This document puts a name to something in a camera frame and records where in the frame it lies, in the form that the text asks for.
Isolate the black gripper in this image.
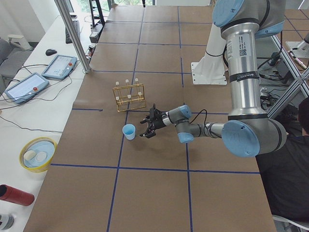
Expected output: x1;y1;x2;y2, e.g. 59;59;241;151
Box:
140;109;168;138

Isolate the light blue plastic cup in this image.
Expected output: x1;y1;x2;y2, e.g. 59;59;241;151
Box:
122;124;136;140

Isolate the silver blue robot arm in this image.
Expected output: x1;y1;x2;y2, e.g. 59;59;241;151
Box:
142;0;287;157

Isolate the far blue teach pendant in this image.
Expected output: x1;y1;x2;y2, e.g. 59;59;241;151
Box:
42;55;77;80

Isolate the blue teach pendant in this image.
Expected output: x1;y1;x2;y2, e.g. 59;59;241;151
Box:
42;55;77;80
4;72;49;104

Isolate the yellow bowl with blue plate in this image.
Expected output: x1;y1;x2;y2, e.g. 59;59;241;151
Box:
19;137;57;173

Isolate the black keyboard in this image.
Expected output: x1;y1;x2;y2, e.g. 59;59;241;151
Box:
65;20;80;44

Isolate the black computer mouse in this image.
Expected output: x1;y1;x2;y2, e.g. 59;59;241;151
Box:
45;49;57;56

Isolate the near blue teach pendant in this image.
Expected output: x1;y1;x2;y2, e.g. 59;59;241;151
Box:
4;72;49;104

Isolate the person in black shirt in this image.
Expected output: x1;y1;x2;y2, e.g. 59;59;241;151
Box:
255;99;309;222

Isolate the red cylinder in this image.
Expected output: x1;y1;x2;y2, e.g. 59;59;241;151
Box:
0;185;35;206

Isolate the grey tape roll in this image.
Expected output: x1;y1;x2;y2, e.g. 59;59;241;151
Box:
0;214;14;230

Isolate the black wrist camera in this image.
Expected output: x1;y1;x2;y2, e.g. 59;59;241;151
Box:
149;103;157;120

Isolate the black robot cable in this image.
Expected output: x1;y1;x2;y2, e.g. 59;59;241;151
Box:
188;109;209;129

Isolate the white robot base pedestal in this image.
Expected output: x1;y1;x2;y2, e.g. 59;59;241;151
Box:
191;24;227;85

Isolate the aluminium frame post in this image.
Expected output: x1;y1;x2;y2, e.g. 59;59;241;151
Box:
54;0;91;73

